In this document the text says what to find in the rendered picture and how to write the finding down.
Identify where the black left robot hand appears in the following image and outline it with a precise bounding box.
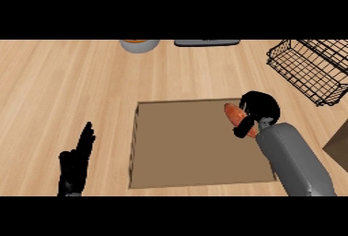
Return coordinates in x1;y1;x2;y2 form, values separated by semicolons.
55;121;97;197

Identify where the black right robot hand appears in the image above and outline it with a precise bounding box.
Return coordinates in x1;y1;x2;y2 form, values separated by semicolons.
231;90;281;139

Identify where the orange sweet potato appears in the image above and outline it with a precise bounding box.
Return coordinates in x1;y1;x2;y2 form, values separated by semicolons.
222;102;259;139

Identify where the brown wooden box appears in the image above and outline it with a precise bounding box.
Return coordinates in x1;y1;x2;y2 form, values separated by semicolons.
321;119;348;173

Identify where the dark grey flat appliance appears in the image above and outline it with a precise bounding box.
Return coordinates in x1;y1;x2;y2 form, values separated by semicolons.
172;39;241;48

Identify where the grey pot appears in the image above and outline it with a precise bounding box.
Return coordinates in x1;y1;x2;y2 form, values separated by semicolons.
117;39;162;54

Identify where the black wire tiered basket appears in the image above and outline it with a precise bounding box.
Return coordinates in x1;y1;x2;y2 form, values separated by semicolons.
265;39;348;108

